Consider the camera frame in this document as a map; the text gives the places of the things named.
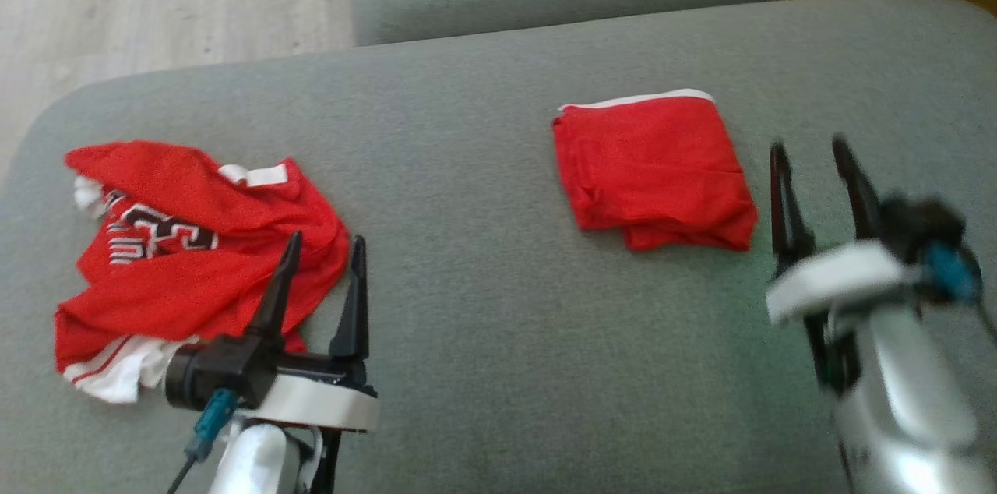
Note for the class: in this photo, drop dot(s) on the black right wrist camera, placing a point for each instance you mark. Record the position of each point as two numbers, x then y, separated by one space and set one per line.
919 233

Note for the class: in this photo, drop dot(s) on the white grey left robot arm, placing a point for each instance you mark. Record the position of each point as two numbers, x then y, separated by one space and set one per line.
249 463

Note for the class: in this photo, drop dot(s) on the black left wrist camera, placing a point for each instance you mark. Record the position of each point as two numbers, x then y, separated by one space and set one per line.
210 373

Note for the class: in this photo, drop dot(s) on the red and white basketball jersey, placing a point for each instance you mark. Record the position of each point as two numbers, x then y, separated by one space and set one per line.
179 276

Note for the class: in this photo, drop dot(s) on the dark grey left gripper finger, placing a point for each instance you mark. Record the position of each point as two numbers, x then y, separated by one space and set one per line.
276 299
354 307

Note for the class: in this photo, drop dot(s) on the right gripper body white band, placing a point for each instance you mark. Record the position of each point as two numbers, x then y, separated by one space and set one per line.
841 280

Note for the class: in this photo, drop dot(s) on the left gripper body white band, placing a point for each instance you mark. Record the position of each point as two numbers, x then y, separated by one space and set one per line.
327 396

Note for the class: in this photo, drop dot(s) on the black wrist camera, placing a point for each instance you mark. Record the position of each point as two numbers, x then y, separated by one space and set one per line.
210 373
919 233

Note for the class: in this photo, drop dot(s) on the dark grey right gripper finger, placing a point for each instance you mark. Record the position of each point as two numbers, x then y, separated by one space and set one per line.
861 202
788 221

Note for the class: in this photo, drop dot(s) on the grey and yellow sofa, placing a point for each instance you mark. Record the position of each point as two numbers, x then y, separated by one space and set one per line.
483 245

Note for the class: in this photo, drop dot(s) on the red shorts with white waistband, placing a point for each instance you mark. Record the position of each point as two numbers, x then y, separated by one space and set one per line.
654 167

